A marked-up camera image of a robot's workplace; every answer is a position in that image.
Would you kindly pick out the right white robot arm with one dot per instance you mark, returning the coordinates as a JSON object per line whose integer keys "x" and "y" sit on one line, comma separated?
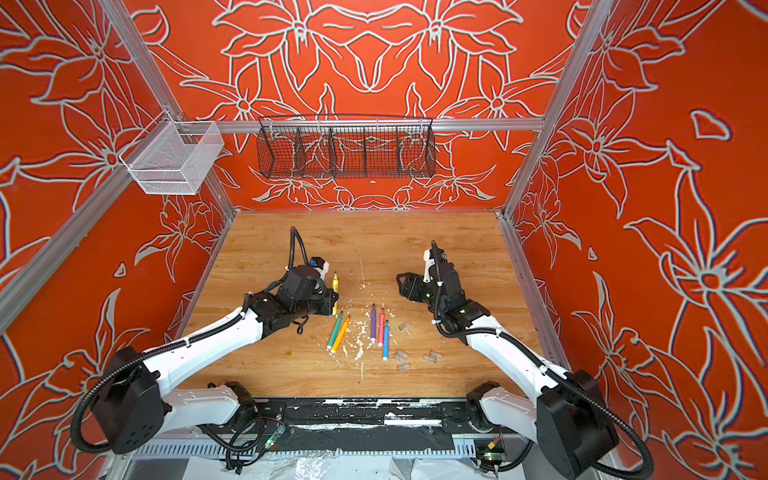
{"x": 566, "y": 417}

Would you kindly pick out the yellow pen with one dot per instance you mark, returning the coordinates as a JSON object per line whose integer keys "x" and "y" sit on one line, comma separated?
{"x": 335, "y": 287}

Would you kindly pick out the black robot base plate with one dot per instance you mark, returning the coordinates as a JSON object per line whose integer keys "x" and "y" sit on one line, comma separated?
{"x": 368, "y": 423}

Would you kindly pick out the black wire basket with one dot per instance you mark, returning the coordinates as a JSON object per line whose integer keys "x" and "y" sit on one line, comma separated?
{"x": 347, "y": 153}

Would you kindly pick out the orange pen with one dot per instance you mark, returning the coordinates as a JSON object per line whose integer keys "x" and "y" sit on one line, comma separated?
{"x": 340, "y": 334}

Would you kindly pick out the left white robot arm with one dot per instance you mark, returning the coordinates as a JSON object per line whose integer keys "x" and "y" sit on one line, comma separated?
{"x": 138, "y": 395}

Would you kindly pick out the white mesh basket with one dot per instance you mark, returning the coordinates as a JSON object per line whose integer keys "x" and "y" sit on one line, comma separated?
{"x": 173, "y": 158}

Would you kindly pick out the purple pen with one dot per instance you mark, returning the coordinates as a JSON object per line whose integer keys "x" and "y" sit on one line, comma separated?
{"x": 373, "y": 323}

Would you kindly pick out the white cable duct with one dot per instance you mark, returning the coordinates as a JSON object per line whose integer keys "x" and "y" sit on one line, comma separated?
{"x": 173, "y": 449}

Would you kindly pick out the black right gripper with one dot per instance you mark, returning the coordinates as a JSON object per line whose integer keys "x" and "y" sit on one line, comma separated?
{"x": 410, "y": 279}

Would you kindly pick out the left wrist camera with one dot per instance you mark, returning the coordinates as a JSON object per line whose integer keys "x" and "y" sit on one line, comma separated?
{"x": 320, "y": 265}

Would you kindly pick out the left aluminium frame rail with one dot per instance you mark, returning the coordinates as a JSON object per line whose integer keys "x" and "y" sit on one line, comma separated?
{"x": 22, "y": 289}

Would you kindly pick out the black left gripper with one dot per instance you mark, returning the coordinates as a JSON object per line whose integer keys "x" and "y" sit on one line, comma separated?
{"x": 330, "y": 297}

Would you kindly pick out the green pen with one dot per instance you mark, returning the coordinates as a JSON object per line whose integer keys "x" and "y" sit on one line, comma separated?
{"x": 335, "y": 331}

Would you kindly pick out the pink pen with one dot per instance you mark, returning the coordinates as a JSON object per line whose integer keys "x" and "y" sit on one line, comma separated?
{"x": 381, "y": 327}

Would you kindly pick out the horizontal aluminium frame rail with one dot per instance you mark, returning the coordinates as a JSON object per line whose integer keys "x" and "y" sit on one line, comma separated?
{"x": 440, "y": 125}

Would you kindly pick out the blue pen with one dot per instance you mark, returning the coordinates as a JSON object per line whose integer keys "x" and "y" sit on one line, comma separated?
{"x": 385, "y": 343}

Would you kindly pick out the right aluminium frame post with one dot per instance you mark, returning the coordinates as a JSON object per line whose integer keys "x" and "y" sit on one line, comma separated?
{"x": 582, "y": 46}

